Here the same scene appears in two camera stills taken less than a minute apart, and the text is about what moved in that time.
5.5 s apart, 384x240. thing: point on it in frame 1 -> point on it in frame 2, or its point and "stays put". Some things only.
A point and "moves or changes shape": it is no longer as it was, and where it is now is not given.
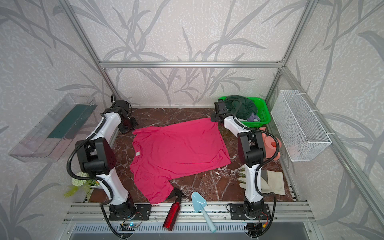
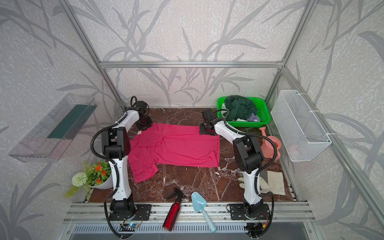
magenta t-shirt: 159,154 moves or changes shape
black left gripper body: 128,124 -> 144,123
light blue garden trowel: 198,201 stays put
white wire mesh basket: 301,135 stays put
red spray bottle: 172,217 stays put
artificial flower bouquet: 85,185 stays put
